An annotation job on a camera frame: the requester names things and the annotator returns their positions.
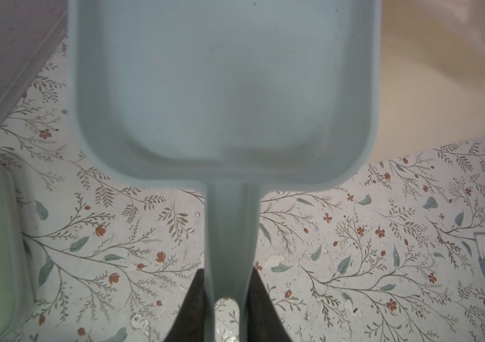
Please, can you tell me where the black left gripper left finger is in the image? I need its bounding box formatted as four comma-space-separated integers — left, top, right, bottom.
164, 269, 205, 342

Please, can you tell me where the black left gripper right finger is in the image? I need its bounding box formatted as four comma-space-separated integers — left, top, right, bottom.
247, 269, 292, 342

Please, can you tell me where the pale blue plastic dustpan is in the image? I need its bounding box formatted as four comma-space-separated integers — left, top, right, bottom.
68, 1, 381, 341

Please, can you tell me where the cream trash bin with bag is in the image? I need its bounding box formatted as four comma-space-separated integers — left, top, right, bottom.
369, 1, 485, 163

